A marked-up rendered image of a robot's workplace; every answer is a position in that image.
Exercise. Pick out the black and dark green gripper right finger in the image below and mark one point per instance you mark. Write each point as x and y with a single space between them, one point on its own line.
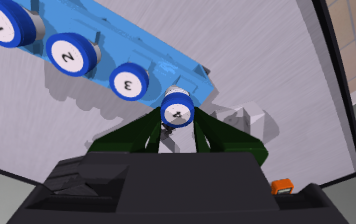
224 138

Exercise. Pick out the blue tube rack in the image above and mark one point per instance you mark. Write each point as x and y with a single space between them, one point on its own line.
120 46

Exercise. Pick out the blue screw cap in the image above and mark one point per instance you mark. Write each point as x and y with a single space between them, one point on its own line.
177 110
129 81
71 53
16 26

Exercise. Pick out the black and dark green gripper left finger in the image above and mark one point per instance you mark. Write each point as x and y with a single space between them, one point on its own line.
133 136

